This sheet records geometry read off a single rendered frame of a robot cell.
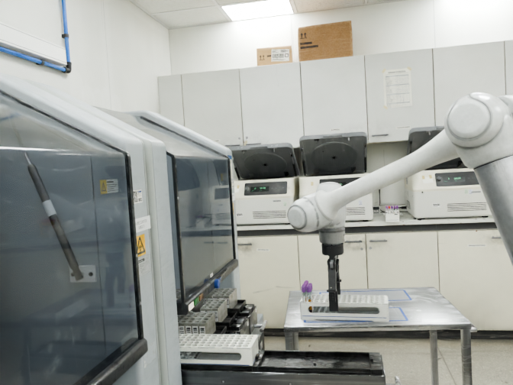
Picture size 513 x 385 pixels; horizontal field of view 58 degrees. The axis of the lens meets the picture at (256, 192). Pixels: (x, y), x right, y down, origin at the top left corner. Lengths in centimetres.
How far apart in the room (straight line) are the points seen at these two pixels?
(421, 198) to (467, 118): 243
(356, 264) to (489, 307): 98
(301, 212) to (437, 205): 231
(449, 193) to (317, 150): 106
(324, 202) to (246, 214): 227
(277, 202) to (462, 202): 135
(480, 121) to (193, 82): 318
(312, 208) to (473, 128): 51
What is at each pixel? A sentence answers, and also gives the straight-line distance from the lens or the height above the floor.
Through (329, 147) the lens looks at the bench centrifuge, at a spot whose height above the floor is 149.
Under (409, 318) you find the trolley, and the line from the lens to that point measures 169.
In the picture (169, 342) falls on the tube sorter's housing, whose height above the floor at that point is 92.
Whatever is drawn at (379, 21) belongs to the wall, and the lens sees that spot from 436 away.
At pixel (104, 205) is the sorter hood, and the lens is 94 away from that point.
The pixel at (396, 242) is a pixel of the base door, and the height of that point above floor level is 74.
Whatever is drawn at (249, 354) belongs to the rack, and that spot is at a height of 85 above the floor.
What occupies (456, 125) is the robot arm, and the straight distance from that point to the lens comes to 120.
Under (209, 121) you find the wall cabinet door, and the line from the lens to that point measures 403.
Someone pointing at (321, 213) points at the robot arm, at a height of 120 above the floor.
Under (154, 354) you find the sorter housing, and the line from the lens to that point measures 120.
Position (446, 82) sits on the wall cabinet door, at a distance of 396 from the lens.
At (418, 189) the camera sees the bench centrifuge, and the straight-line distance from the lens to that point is 360.
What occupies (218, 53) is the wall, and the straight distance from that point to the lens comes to 446.
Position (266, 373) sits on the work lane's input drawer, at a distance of 133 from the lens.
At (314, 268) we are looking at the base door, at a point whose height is 56.
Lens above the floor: 135
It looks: 3 degrees down
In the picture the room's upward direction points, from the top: 3 degrees counter-clockwise
